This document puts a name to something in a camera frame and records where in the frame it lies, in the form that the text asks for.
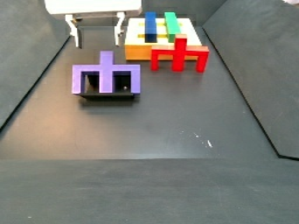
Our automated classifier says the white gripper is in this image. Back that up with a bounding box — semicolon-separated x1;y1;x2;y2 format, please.
43;0;142;48

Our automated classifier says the purple E-shaped block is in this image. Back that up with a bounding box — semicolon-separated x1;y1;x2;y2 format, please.
70;51;141;95

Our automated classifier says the yellow slotted board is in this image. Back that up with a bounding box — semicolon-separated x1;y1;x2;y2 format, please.
125;18;201;60

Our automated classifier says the black L-shaped fixture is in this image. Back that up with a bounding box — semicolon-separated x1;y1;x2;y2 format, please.
78;71;136;101

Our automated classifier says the blue long bar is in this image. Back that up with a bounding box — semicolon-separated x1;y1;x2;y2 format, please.
144;11;156;43

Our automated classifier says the green long bar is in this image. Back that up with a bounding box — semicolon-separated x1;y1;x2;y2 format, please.
164;12;181;43

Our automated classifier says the red E-shaped block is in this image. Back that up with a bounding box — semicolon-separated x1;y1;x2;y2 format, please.
150;34;209;73

